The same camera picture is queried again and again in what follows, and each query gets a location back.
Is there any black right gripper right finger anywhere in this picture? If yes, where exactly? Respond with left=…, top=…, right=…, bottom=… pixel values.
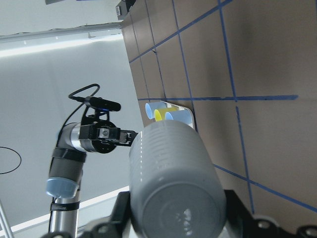
left=221, top=189, right=317, bottom=238

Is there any light blue cup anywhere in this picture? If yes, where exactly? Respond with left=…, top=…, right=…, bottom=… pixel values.
left=165, top=110, right=194, bottom=128
left=145, top=101, right=167, bottom=119

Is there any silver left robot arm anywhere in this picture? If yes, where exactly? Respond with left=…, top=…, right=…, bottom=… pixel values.
left=47, top=109, right=137, bottom=238

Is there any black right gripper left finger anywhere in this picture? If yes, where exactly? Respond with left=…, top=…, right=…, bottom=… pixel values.
left=42, top=191, right=132, bottom=238

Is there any beige plastic tray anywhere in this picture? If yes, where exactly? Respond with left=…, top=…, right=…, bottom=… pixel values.
left=163, top=101, right=196, bottom=129

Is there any light blue cup far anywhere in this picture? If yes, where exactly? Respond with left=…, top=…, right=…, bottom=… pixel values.
left=145, top=101, right=167, bottom=119

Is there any light blue cup middle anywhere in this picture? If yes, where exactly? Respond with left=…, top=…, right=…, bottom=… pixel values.
left=165, top=110, right=194, bottom=128

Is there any grey plastic cup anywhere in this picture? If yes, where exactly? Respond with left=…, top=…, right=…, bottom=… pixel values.
left=129, top=120, right=226, bottom=238

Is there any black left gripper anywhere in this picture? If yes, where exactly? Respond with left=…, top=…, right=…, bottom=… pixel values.
left=79, top=109, right=138, bottom=154

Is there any yellow plastic cup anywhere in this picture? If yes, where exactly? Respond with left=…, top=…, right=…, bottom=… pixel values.
left=154, top=107, right=178, bottom=121

